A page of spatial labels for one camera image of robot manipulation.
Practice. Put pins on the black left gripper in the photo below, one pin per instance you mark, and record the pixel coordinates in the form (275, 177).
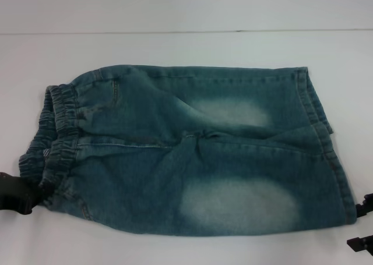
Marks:
(14, 199)

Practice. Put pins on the blue denim shorts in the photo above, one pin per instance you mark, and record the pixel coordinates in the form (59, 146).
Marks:
(175, 174)

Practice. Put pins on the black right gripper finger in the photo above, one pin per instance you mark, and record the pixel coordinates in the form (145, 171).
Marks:
(361, 244)
(368, 206)

